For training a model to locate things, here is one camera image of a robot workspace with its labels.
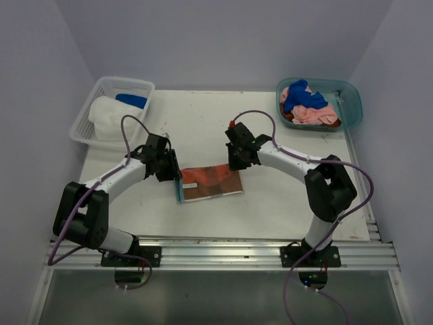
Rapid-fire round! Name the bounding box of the blue crumpled towel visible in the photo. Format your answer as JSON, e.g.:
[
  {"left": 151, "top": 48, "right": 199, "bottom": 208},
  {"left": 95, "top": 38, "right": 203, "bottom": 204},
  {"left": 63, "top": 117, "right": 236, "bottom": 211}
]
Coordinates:
[{"left": 283, "top": 79, "right": 328, "bottom": 114}]

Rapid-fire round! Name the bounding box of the dark red towel in tub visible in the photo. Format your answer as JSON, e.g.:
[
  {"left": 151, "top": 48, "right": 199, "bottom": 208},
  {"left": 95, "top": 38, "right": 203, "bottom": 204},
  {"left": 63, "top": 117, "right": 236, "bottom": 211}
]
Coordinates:
[{"left": 283, "top": 113, "right": 342, "bottom": 127}]

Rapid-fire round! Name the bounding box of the orange brown patterned towel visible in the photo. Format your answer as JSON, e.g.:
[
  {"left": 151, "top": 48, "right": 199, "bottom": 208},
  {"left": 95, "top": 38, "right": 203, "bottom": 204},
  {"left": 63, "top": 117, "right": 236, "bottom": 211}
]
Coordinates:
[{"left": 175, "top": 164, "right": 244, "bottom": 203}]

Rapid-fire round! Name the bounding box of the pink crumpled towel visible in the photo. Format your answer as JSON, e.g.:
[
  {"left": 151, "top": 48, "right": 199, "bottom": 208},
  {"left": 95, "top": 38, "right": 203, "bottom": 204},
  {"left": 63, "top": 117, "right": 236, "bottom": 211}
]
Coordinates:
[{"left": 279, "top": 87, "right": 342, "bottom": 127}]

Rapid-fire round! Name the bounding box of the aluminium mounting rail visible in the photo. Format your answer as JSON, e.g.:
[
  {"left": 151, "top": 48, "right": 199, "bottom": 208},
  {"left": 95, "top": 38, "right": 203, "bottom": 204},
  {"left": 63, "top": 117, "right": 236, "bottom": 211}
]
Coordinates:
[{"left": 43, "top": 235, "right": 400, "bottom": 272}]

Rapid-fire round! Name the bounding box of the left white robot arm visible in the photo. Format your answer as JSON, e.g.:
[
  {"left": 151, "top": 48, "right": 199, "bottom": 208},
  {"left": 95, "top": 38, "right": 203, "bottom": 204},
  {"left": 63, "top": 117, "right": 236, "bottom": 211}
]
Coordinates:
[{"left": 47, "top": 133, "right": 181, "bottom": 268}]

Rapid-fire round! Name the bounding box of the teal plastic tub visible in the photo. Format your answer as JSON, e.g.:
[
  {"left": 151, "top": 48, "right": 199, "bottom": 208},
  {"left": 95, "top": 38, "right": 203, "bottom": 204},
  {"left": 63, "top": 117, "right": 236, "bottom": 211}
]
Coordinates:
[{"left": 276, "top": 78, "right": 363, "bottom": 131}]

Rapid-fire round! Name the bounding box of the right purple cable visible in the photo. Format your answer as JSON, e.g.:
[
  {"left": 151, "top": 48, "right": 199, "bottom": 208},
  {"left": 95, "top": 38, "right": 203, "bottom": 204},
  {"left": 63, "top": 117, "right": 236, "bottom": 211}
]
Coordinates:
[{"left": 231, "top": 110, "right": 375, "bottom": 325}]

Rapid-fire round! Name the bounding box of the blue rolled towel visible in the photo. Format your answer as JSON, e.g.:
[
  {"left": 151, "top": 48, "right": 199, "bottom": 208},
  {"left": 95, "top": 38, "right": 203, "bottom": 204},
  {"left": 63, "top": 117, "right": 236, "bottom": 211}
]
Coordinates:
[{"left": 115, "top": 93, "right": 147, "bottom": 109}]

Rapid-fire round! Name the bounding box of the white plastic mesh basket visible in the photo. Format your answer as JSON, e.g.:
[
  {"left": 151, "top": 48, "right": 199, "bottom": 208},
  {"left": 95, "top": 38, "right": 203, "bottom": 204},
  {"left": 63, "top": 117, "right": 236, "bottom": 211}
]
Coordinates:
[{"left": 69, "top": 77, "right": 155, "bottom": 151}]

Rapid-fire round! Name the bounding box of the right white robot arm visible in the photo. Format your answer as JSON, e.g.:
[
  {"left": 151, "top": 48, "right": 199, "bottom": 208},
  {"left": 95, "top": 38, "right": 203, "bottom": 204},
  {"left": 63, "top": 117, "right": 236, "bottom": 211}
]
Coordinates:
[{"left": 225, "top": 121, "right": 357, "bottom": 267}]

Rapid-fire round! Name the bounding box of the white rolled towel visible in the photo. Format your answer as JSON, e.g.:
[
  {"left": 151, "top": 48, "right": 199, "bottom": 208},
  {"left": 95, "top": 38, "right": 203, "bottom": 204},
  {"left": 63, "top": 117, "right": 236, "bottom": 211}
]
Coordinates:
[{"left": 88, "top": 96, "right": 143, "bottom": 142}]

